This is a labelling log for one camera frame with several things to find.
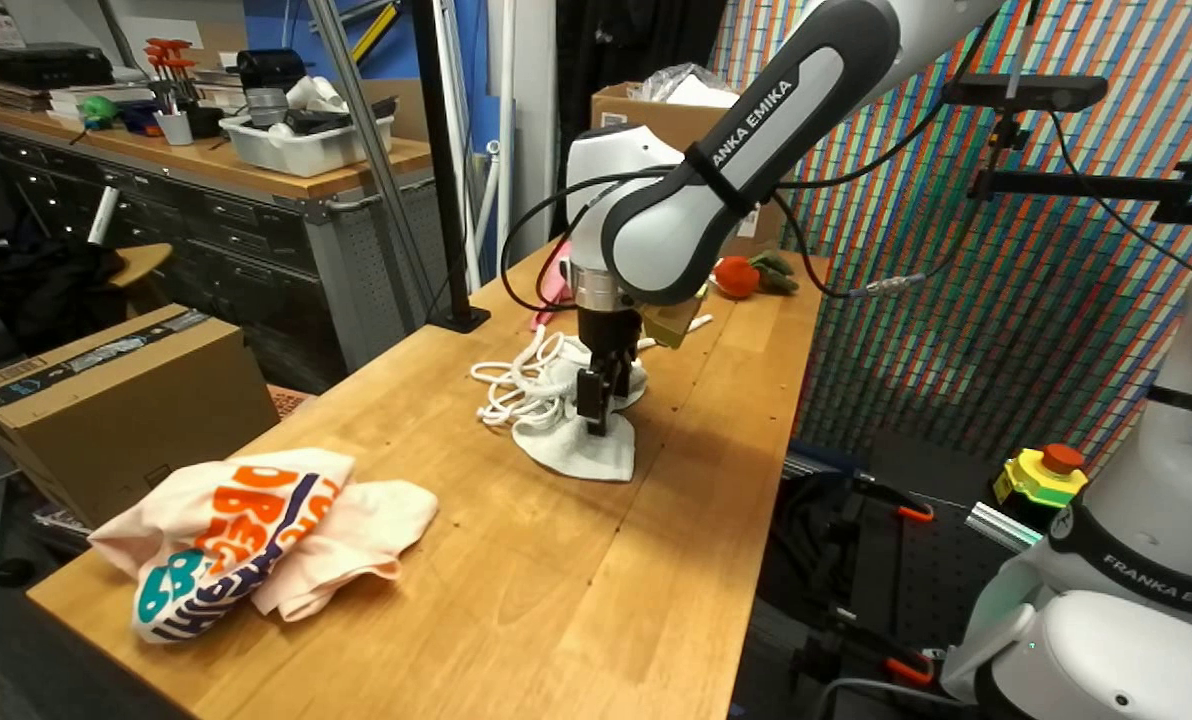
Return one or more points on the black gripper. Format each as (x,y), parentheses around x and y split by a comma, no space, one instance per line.
(612,341)

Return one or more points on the white grey towel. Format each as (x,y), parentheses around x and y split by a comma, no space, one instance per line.
(582,455)

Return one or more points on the red plush tomato green leaves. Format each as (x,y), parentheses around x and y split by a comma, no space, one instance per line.
(738,279)

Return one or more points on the cream shirt orange blue print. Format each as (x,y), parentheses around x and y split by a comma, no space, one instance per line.
(262,532)

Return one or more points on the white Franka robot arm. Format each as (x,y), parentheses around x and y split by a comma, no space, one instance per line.
(780,122)

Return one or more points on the black vertical stand pole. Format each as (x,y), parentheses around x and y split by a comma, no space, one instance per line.
(442,161)

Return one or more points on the cardboard box with shipping label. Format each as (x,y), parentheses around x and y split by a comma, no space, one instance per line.
(649,115)

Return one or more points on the clear plastic bag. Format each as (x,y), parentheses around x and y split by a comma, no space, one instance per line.
(690,89)

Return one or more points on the silver tripod leg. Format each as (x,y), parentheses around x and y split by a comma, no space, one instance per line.
(371,161)

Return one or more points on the white plastic bin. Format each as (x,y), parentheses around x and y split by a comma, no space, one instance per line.
(307,146)

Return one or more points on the multicoloured patterned backdrop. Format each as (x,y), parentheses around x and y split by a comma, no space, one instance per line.
(997,321)

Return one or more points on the wooden top workbench with drawers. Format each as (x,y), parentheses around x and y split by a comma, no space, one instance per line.
(220,224)

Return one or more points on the aluminium profile piece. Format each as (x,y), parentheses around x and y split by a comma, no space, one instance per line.
(1002,527)

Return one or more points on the yellow red emergency stop button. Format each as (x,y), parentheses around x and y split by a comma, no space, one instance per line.
(1043,476)

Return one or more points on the round wooden stool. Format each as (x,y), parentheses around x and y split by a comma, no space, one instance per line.
(141,261)

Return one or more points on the cardboard box with black tape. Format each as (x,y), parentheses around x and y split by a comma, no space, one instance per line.
(118,412)

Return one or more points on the orange plant decoration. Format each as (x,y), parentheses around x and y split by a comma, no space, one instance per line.
(175,57)

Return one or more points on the black office chair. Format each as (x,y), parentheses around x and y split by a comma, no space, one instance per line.
(38,285)

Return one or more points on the black printer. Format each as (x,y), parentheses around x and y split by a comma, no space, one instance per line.
(51,64)

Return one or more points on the yellow wrist camera box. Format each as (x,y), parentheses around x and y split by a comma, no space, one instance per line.
(675,326)

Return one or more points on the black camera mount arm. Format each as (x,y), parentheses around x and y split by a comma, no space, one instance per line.
(1088,187)

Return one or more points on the black camera bar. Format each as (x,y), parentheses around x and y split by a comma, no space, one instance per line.
(1047,94)

